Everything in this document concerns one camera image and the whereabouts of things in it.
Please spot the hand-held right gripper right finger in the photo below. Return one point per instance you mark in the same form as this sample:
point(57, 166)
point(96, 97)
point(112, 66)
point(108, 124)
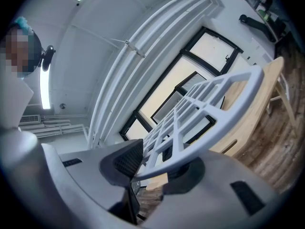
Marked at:
point(214, 199)

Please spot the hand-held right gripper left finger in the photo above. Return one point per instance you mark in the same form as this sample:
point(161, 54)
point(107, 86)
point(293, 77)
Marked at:
point(95, 175)

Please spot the white wire fridge shelf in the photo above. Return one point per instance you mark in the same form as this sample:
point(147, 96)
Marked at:
point(228, 125)

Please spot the person's torso in beige top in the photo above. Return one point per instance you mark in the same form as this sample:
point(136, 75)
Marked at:
point(21, 163)

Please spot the round ceiling sensor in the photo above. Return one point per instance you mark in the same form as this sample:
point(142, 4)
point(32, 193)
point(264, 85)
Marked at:
point(62, 106)

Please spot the white ceiling pipes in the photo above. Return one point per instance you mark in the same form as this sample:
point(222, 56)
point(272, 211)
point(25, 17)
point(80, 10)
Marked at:
point(112, 85)

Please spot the cluttered black desk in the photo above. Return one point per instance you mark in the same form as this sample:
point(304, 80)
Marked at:
point(274, 8)

